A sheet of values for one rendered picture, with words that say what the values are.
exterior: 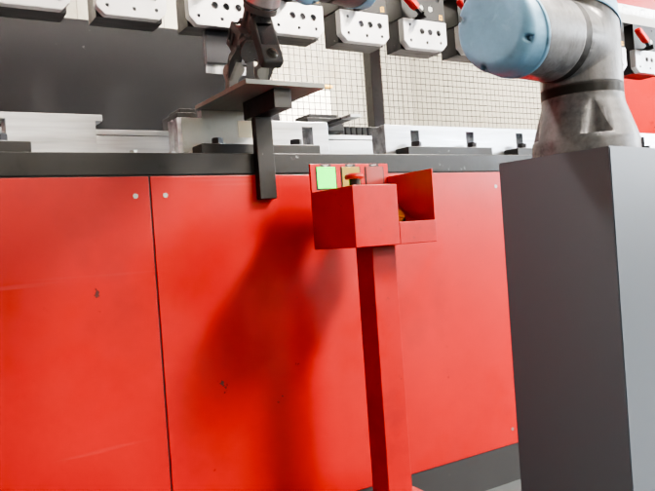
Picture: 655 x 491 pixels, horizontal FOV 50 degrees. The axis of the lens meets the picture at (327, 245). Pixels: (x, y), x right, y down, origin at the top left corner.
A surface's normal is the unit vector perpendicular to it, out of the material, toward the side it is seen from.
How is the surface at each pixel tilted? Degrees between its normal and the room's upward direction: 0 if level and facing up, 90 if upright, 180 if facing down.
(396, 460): 90
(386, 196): 90
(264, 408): 90
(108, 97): 90
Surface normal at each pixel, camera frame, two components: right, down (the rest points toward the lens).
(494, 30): -0.74, 0.18
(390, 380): 0.51, -0.03
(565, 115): -0.62, -0.25
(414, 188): -0.86, 0.07
